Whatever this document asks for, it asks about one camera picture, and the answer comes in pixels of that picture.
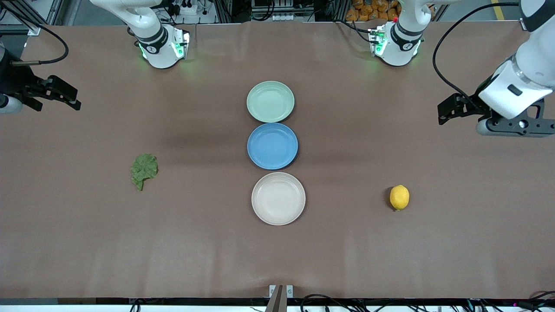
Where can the aluminium frame rail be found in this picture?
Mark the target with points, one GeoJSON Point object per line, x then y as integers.
{"type": "Point", "coordinates": [30, 17]}

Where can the white power strip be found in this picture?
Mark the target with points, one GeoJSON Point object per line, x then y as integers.
{"type": "Point", "coordinates": [186, 8]}

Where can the beige plate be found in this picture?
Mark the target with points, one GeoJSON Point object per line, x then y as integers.
{"type": "Point", "coordinates": [278, 198]}

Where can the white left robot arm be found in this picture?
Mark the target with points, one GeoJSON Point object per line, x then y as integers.
{"type": "Point", "coordinates": [401, 41]}

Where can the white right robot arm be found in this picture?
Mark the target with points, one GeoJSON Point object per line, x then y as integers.
{"type": "Point", "coordinates": [154, 39]}

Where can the light green plate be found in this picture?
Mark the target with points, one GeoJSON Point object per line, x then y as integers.
{"type": "Point", "coordinates": [270, 102]}

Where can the yellow lemon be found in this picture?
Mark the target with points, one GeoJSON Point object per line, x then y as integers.
{"type": "Point", "coordinates": [399, 197]}

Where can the green lettuce leaf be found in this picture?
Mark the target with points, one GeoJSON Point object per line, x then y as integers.
{"type": "Point", "coordinates": [144, 169]}

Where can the metal bracket with bar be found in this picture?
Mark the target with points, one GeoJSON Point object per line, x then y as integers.
{"type": "Point", "coordinates": [277, 299]}

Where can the blue plate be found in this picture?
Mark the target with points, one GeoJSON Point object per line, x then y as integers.
{"type": "Point", "coordinates": [272, 146]}

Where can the pile of orange objects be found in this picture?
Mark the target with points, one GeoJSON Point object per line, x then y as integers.
{"type": "Point", "coordinates": [373, 9]}

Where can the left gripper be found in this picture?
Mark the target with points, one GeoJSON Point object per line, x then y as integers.
{"type": "Point", "coordinates": [476, 103]}

